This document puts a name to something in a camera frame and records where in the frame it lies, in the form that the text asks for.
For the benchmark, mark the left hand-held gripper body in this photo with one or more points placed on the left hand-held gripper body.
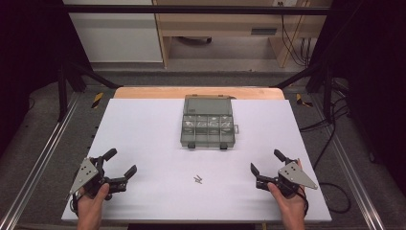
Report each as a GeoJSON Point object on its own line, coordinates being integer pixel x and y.
{"type": "Point", "coordinates": [83, 175]}

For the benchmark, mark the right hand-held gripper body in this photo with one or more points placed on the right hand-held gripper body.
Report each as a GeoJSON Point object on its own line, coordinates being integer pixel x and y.
{"type": "Point", "coordinates": [295, 175]}

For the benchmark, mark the grey transparent compartment box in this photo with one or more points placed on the grey transparent compartment box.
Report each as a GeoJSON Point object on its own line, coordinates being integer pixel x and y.
{"type": "Point", "coordinates": [207, 107]}

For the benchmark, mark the person's left hand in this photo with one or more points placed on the person's left hand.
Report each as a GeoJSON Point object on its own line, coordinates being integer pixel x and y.
{"type": "Point", "coordinates": [91, 201]}

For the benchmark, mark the person's right hand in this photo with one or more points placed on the person's right hand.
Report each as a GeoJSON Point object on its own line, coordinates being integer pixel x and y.
{"type": "Point", "coordinates": [290, 204]}

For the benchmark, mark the white board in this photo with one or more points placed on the white board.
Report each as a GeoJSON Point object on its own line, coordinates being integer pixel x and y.
{"type": "Point", "coordinates": [153, 143]}

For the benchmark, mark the heap of small metal parts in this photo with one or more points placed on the heap of small metal parts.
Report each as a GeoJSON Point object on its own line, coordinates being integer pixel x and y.
{"type": "Point", "coordinates": [214, 124]}
{"type": "Point", "coordinates": [201, 123]}
{"type": "Point", "coordinates": [226, 122]}
{"type": "Point", "coordinates": [189, 123]}

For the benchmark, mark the yellow black tape strip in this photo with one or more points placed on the yellow black tape strip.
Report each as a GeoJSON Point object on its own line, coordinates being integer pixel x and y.
{"type": "Point", "coordinates": [300, 99]}
{"type": "Point", "coordinates": [97, 99]}

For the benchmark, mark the black metal stand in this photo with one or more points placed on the black metal stand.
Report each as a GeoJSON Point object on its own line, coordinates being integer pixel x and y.
{"type": "Point", "coordinates": [62, 92]}
{"type": "Point", "coordinates": [326, 92]}

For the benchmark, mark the white cabinet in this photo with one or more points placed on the white cabinet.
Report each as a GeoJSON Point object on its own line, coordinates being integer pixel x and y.
{"type": "Point", "coordinates": [118, 35]}

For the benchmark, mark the black curtain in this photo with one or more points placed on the black curtain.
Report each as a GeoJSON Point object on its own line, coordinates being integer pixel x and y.
{"type": "Point", "coordinates": [376, 80]}
{"type": "Point", "coordinates": [28, 64]}

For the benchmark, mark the grey label plate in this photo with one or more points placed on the grey label plate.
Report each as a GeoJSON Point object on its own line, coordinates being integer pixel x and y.
{"type": "Point", "coordinates": [263, 31]}

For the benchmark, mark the light wooden desk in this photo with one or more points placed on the light wooden desk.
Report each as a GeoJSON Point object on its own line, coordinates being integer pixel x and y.
{"type": "Point", "coordinates": [217, 22]}

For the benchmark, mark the aluminium rail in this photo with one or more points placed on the aluminium rail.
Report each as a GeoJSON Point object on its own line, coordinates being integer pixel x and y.
{"type": "Point", "coordinates": [348, 159]}
{"type": "Point", "coordinates": [41, 159]}

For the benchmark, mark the black metal frame bar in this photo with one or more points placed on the black metal frame bar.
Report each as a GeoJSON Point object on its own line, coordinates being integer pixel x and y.
{"type": "Point", "coordinates": [191, 9]}

